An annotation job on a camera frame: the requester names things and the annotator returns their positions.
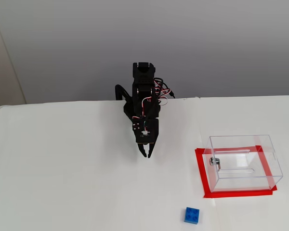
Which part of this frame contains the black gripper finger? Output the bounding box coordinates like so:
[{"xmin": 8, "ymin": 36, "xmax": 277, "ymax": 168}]
[
  {"xmin": 146, "ymin": 141, "xmax": 158, "ymax": 159},
  {"xmin": 137, "ymin": 143, "xmax": 148, "ymax": 158}
]

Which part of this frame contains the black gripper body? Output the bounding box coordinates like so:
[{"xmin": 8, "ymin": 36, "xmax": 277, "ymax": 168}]
[{"xmin": 131, "ymin": 117, "xmax": 160, "ymax": 145}]

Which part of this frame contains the blue lego brick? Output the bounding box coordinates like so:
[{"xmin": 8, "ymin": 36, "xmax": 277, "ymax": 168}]
[{"xmin": 184, "ymin": 206, "xmax": 200, "ymax": 226}]

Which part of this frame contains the transparent plastic box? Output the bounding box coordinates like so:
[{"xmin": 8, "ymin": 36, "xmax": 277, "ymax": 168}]
[{"xmin": 204, "ymin": 134, "xmax": 284, "ymax": 193}]

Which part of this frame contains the black table clamp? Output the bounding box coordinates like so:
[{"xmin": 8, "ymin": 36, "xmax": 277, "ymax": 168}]
[{"xmin": 115, "ymin": 84, "xmax": 135, "ymax": 123}]

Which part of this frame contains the short red white servo cable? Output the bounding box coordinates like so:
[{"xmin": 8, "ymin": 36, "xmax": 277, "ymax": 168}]
[{"xmin": 141, "ymin": 96, "xmax": 153, "ymax": 118}]

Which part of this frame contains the long red white servo cable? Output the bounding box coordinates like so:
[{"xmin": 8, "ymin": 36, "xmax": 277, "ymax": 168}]
[{"xmin": 154, "ymin": 77, "xmax": 171, "ymax": 106}]

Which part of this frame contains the red tape frame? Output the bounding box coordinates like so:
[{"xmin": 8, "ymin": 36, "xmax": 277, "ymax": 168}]
[{"xmin": 195, "ymin": 145, "xmax": 278, "ymax": 199}]

